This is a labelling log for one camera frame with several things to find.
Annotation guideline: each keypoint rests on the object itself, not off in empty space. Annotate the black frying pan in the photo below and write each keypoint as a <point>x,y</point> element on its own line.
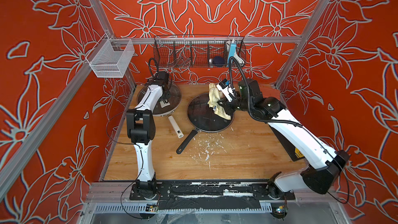
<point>186,141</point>

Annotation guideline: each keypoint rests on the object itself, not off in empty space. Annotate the yellow cleaning cloth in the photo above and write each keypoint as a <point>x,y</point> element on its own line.
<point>214,97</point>

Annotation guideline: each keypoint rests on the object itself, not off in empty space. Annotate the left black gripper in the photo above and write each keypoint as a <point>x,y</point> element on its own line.
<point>167,96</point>

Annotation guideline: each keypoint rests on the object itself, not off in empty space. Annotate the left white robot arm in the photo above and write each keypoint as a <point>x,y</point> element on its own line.
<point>141,130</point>

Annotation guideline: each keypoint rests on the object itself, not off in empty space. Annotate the dark blue round object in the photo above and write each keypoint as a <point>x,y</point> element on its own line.
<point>218,61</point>

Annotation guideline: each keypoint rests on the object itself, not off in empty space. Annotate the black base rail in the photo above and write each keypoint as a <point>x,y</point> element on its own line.
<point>211,196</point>

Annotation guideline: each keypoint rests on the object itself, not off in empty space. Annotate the black power adapter box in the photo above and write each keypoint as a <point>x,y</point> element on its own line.
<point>292,151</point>

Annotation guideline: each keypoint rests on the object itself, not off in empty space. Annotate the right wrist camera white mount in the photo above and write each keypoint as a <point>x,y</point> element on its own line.
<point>228,91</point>

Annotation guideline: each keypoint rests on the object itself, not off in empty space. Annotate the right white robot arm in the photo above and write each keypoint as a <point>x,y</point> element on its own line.
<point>325,164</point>

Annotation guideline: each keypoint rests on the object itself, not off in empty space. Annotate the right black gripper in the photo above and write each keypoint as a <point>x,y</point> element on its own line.
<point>226,106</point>

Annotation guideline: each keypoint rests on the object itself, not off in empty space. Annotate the glass lid white handle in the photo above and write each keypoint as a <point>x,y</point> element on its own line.
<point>159,97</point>

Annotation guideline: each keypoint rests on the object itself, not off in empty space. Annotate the black wire basket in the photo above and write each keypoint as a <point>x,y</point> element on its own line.
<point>196,51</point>

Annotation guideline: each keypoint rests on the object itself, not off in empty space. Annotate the clear plastic bin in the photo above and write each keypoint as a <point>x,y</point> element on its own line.
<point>111,61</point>

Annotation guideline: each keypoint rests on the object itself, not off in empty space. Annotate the pan with white handle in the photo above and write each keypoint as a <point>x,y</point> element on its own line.
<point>175,126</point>

